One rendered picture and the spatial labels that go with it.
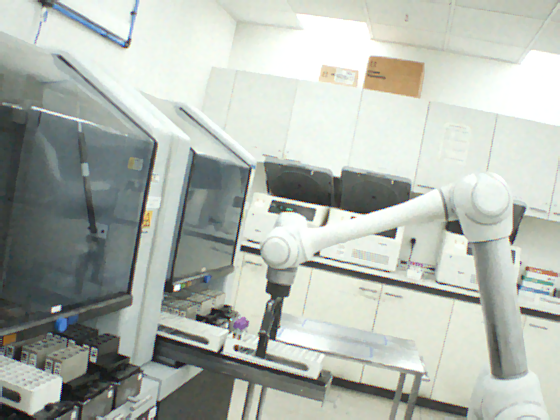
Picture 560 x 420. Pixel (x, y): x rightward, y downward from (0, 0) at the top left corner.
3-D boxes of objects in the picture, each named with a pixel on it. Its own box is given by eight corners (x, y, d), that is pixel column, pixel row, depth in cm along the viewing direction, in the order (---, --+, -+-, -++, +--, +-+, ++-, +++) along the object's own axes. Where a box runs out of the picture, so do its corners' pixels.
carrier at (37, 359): (56, 362, 130) (60, 339, 130) (63, 364, 130) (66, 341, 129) (26, 374, 119) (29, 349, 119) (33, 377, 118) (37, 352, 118)
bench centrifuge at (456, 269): (435, 283, 378) (456, 185, 374) (432, 273, 438) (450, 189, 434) (513, 300, 365) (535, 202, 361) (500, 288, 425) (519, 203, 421)
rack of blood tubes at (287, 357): (221, 355, 167) (225, 336, 167) (231, 348, 177) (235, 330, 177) (315, 382, 160) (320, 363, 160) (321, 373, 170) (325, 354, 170)
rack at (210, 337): (130, 330, 174) (133, 312, 174) (144, 324, 184) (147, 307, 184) (215, 355, 168) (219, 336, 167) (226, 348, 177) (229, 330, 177)
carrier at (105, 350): (111, 355, 143) (114, 334, 143) (118, 357, 143) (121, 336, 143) (87, 366, 132) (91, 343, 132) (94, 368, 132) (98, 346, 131)
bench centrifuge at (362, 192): (317, 257, 397) (337, 162, 393) (330, 251, 457) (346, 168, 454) (395, 274, 385) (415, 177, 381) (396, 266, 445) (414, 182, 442)
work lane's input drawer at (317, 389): (115, 348, 174) (119, 322, 173) (135, 339, 187) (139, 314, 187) (335, 413, 157) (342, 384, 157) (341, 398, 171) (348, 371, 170)
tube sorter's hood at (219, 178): (37, 255, 180) (70, 69, 177) (124, 245, 239) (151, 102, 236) (172, 294, 168) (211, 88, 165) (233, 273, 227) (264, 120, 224)
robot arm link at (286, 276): (300, 265, 171) (296, 284, 171) (272, 259, 173) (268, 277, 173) (294, 268, 162) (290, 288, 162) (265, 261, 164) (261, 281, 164)
